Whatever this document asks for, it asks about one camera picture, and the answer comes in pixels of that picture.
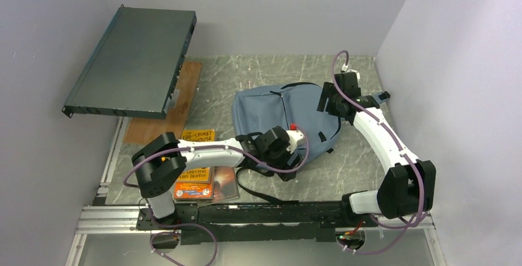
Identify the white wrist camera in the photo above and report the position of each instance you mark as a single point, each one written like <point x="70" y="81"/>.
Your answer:
<point x="296" y="137"/>
<point x="347" y="68"/>

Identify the yellow treehouse book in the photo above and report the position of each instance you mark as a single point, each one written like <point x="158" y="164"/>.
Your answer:
<point x="201" y="174"/>

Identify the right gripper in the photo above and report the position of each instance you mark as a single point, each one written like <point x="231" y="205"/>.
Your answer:
<point x="329" y="92"/>

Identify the brown wooden board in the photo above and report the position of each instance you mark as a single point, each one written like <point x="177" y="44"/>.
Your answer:
<point x="141" y="131"/>

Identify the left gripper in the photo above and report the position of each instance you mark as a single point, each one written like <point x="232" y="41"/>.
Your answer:
<point x="284" y="165"/>

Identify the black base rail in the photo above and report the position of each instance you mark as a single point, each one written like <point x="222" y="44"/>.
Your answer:
<point x="321" y="221"/>

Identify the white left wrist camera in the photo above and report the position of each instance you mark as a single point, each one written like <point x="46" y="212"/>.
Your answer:
<point x="296" y="137"/>

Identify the dark cover book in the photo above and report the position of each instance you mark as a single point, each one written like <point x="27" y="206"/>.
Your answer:
<point x="225" y="187"/>

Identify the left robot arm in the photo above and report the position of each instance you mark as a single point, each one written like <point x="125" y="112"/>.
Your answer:
<point x="160" y="163"/>

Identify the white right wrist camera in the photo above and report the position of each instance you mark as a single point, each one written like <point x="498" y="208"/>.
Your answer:
<point x="347" y="68"/>

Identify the blue backpack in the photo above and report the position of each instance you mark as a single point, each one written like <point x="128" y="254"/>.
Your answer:
<point x="262" y="108"/>

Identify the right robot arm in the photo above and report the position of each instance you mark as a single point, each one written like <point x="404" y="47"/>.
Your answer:
<point x="409" y="183"/>

